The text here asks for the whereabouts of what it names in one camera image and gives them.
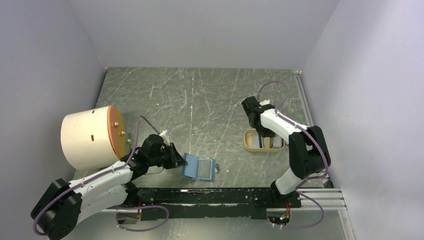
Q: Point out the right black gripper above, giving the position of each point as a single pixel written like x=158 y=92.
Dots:
x=266 y=133

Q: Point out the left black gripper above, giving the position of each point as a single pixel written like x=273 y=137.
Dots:
x=175 y=159

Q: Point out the blue leather card holder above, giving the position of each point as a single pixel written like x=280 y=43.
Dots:
x=190 y=169

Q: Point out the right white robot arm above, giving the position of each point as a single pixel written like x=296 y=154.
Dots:
x=308 y=153

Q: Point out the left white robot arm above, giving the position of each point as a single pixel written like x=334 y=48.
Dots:
x=65 y=204

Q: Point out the grey striped loose card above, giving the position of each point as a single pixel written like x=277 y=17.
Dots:
x=259 y=142

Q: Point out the credit cards stack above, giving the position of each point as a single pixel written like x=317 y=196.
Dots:
x=277 y=142

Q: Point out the tan card tray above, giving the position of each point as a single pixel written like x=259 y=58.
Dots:
x=247 y=142

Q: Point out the cream cylindrical container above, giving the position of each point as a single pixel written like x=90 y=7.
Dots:
x=93 y=139

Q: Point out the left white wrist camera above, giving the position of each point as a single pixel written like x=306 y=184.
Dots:
x=166 y=136

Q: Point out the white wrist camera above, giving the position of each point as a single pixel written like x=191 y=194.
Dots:
x=264 y=102
x=166 y=136

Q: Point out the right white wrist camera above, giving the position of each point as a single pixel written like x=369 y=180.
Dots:
x=264 y=102

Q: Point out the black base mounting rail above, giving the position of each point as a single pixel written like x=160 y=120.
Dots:
x=193 y=203

